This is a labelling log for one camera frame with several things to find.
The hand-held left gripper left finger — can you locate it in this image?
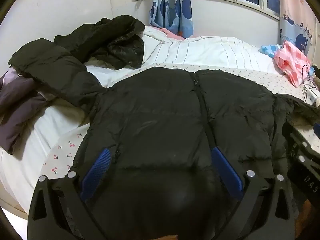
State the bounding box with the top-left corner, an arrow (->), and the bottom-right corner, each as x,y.
27,148 -> 112,240

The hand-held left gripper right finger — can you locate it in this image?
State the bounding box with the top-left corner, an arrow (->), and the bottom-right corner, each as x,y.
211,147 -> 295,240

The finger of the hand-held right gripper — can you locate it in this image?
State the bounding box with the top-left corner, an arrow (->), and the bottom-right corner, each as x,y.
282,121 -> 320,167

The black puffer jacket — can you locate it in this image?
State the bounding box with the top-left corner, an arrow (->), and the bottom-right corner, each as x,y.
8,39 -> 320,240

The small white box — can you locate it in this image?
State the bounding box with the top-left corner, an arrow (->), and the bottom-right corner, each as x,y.
306,89 -> 320,105

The cherry print bed sheet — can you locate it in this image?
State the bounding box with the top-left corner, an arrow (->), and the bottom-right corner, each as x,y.
40,64 -> 320,180

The pink checked cloth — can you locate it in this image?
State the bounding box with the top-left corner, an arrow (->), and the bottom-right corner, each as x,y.
273,40 -> 313,88

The blue and white cloth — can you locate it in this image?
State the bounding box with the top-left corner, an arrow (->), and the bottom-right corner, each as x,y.
259,44 -> 284,58

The purple garment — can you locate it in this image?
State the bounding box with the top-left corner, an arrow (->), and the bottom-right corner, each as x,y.
0,67 -> 50,155

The white striped duvet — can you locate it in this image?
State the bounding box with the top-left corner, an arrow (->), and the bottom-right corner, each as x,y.
0,26 -> 279,213

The black hooded jacket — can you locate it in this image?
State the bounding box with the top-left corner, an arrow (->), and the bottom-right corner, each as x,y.
54,15 -> 146,70

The cartoon print curtain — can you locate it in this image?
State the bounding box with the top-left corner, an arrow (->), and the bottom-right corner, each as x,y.
277,0 -> 318,55
149,0 -> 194,38

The plain pink cloth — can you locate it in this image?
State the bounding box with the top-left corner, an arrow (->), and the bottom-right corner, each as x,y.
159,27 -> 185,40

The black cable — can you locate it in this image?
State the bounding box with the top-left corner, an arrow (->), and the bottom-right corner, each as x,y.
301,65 -> 318,100

